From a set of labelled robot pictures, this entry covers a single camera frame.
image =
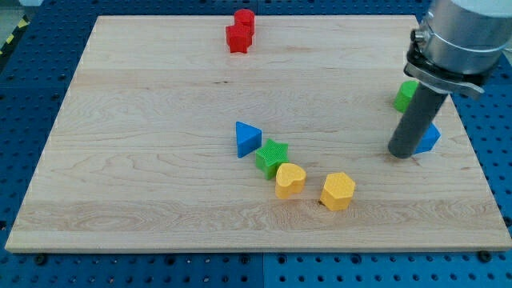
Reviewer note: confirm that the green star block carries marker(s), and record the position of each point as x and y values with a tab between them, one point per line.
270	156

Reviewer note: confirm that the red circle block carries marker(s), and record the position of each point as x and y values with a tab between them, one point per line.
245	17

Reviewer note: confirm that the blue cube block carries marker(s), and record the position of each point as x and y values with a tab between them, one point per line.
429	139

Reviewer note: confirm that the blue triangle block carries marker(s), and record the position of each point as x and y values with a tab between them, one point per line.
248	138

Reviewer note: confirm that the yellow hexagon block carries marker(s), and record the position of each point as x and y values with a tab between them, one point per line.
337	191

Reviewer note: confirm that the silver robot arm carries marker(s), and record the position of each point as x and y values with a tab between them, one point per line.
454	49

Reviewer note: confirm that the light wooden board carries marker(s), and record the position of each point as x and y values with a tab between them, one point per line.
142	157

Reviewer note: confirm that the yellow heart block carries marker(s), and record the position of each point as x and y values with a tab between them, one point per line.
290	179

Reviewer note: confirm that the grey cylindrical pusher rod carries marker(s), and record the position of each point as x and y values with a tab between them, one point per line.
420	113

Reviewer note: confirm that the green circle block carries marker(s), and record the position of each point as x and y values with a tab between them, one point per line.
404	95

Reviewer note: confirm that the red star block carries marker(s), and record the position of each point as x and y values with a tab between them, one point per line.
238	38

